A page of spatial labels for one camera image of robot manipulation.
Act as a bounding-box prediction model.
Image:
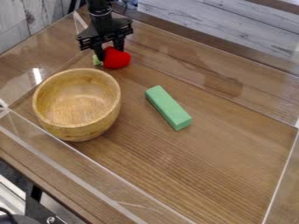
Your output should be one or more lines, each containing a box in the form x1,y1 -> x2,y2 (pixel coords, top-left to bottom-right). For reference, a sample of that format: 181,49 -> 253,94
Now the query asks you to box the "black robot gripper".
77,0 -> 133,61

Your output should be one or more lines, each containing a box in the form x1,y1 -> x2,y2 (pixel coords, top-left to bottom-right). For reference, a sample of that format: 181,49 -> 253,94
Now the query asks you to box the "red plush strawberry toy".
92,46 -> 131,69

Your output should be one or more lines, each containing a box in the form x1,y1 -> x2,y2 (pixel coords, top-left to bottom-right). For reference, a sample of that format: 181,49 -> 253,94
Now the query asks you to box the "wooden bowl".
32,68 -> 121,142

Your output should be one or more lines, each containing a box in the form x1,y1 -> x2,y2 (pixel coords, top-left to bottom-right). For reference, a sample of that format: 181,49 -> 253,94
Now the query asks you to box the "green rectangular block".
144,86 -> 192,131

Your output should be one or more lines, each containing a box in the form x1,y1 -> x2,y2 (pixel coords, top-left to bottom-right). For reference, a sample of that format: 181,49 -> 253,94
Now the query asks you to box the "black table leg clamp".
24,185 -> 66,224

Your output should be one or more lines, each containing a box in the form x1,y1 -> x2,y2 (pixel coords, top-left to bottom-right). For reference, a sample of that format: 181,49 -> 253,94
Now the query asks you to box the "clear acrylic tray wall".
0,13 -> 299,224

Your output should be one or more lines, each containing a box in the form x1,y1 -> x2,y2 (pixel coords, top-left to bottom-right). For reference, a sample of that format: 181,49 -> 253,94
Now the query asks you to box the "black cable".
0,207 -> 16,224

